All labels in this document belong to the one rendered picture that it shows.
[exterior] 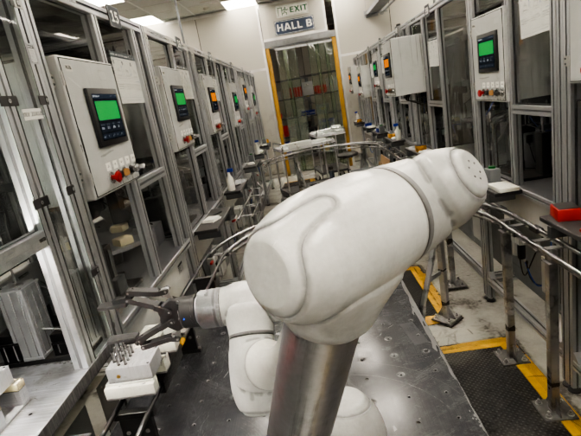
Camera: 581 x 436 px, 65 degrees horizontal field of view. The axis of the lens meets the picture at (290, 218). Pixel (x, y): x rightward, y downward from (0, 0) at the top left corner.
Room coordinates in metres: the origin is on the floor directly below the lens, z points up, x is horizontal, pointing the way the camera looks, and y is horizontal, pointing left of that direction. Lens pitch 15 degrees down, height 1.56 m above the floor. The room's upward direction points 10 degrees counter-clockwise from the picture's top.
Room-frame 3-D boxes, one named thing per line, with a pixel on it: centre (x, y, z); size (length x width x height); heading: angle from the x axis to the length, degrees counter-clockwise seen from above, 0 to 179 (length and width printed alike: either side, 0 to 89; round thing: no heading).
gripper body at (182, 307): (0.98, 0.29, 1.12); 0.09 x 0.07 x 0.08; 86
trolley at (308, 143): (6.57, -0.38, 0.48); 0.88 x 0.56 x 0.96; 104
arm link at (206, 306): (0.98, 0.22, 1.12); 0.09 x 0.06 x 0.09; 176
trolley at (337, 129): (7.82, -0.87, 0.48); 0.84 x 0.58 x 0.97; 4
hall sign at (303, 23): (9.19, -0.70, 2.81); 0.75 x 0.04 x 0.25; 86
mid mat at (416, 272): (3.14, -0.71, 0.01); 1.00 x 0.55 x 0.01; 176
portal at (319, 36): (9.24, -0.76, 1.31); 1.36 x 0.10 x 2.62; 86
